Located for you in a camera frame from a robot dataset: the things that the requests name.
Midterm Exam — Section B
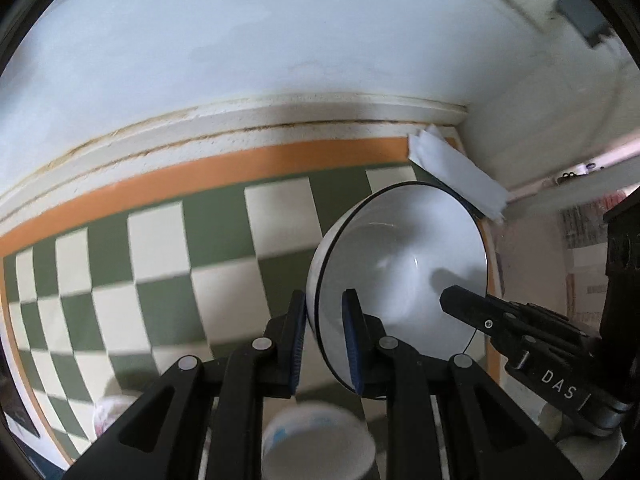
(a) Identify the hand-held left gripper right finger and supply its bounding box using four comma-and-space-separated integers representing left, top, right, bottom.
341, 288, 596, 480

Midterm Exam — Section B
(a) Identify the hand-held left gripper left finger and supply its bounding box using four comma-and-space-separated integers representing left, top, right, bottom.
62, 289, 307, 480

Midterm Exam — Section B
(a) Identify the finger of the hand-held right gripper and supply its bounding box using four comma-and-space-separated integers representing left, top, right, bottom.
602, 194, 640, 343
439, 285, 603, 361

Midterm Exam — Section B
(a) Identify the white bowl with dark rim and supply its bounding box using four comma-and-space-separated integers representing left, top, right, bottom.
306, 183, 490, 397

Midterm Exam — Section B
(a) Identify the white bowl with blue print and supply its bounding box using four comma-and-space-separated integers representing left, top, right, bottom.
261, 402, 377, 480

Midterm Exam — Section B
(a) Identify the green checkered tablecloth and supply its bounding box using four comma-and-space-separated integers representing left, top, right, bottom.
0, 136, 501, 467

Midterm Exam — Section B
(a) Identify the white folded paper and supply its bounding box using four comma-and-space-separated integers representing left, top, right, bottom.
407, 126, 509, 224

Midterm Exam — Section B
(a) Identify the white bowl with pink flowers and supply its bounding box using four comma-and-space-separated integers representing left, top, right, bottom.
93, 394, 147, 442

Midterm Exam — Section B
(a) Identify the black plug-in charger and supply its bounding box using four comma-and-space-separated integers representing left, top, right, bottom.
556, 0, 611, 50

